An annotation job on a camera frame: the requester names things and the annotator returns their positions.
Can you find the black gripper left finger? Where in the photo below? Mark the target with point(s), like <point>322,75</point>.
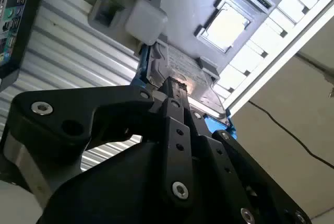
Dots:
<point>65,109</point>

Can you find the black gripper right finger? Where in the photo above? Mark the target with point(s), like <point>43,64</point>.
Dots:
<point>235,164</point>

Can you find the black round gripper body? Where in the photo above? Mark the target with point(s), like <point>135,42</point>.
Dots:
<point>117,187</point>

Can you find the hard disk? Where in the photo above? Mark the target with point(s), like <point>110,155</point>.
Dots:
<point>182,64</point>

